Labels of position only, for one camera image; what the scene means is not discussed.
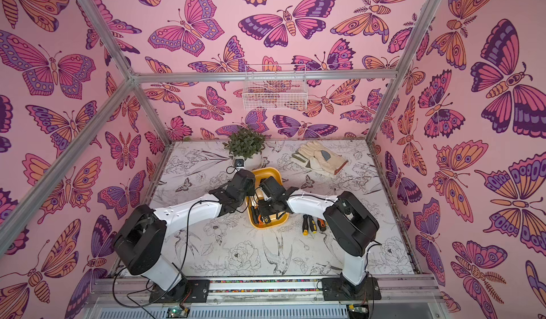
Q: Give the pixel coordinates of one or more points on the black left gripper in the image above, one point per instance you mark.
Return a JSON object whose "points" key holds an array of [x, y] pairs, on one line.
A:
{"points": [[252, 189]]}

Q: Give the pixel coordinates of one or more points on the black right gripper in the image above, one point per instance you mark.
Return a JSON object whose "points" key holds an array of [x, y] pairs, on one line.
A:
{"points": [[264, 208]]}

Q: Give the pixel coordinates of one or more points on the yellow plastic storage tray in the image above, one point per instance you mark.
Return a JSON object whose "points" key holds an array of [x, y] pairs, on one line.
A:
{"points": [[260, 175]]}

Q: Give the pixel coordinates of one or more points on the orange handled screwdriver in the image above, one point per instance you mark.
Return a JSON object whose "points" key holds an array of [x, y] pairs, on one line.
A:
{"points": [[321, 225]]}

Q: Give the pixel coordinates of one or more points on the black yellow Deli screwdriver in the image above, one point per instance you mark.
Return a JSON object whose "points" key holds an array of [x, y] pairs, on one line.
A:
{"points": [[305, 225]]}

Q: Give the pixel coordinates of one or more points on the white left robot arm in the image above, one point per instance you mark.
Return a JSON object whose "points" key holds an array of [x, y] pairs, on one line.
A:
{"points": [[139, 243]]}

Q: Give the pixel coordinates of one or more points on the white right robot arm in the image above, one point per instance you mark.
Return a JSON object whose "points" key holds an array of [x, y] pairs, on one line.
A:
{"points": [[354, 228]]}

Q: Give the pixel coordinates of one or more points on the black grey screwdriver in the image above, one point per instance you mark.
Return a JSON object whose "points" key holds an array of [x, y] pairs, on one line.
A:
{"points": [[266, 219]]}

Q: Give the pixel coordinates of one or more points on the white plastic plant pot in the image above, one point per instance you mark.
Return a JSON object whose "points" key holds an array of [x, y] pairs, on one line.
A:
{"points": [[252, 163]]}

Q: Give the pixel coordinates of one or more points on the cream green work glove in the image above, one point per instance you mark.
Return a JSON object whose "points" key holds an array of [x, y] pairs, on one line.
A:
{"points": [[305, 159]]}

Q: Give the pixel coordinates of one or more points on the green leafy plant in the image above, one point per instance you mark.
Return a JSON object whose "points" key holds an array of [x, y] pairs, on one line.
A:
{"points": [[245, 143]]}

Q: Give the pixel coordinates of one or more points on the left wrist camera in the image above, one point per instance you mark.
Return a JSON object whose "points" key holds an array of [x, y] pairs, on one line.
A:
{"points": [[239, 163]]}

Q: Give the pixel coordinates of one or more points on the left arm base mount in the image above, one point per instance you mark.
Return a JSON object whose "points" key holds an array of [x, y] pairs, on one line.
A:
{"points": [[186, 291]]}

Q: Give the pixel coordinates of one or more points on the white wire basket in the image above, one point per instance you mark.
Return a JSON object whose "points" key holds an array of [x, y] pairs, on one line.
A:
{"points": [[273, 87]]}

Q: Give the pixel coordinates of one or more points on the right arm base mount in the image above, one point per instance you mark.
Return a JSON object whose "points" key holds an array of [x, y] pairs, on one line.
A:
{"points": [[339, 289]]}

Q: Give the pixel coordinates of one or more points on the white slotted cable duct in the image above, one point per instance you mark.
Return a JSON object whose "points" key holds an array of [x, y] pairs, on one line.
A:
{"points": [[276, 311]]}

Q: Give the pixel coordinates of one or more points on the aluminium frame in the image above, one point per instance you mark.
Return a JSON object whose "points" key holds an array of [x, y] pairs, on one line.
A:
{"points": [[62, 61]]}

